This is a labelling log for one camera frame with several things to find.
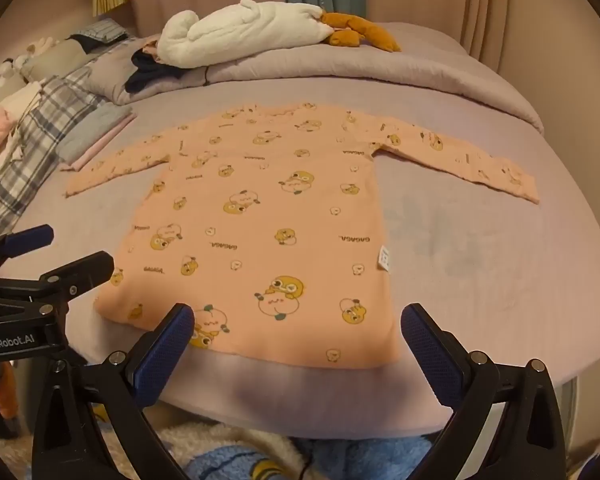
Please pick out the dark clothing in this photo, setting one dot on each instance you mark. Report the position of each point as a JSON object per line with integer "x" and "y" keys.
{"x": 147, "y": 72}

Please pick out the beige pillow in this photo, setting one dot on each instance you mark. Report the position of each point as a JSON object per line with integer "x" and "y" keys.
{"x": 55, "y": 57}

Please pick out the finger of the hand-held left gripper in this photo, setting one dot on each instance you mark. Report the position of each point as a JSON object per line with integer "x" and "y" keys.
{"x": 30, "y": 237}
{"x": 87, "y": 267}

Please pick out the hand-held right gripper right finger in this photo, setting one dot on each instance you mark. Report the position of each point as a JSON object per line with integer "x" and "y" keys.
{"x": 430, "y": 355}

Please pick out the folded pink cloth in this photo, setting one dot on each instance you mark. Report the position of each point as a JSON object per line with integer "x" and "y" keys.
{"x": 107, "y": 145}

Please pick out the beige curtain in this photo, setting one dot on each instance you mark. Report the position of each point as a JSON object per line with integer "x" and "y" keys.
{"x": 540, "y": 10}

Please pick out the folded grey cloth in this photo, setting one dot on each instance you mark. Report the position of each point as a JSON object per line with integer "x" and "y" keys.
{"x": 92, "y": 127}

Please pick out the white fluffy garment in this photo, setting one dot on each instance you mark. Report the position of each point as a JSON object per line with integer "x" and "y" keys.
{"x": 230, "y": 30}

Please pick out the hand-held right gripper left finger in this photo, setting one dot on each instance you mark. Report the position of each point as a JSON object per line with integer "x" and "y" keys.
{"x": 162, "y": 355}

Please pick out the grey duvet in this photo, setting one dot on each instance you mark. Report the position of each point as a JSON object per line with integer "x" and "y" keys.
{"x": 380, "y": 70}

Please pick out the plaid pillow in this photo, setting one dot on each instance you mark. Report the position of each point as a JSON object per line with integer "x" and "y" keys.
{"x": 102, "y": 32}

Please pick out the plaid blanket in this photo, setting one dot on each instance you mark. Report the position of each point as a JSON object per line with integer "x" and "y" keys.
{"x": 35, "y": 130}

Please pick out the bed with lavender sheet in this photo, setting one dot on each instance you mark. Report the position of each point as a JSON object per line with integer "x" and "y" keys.
{"x": 480, "y": 260}

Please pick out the orange cloth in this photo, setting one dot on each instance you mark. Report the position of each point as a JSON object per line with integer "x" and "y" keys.
{"x": 4, "y": 390}

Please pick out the orange duck print shirt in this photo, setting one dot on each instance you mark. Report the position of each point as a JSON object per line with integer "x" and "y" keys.
{"x": 280, "y": 240}

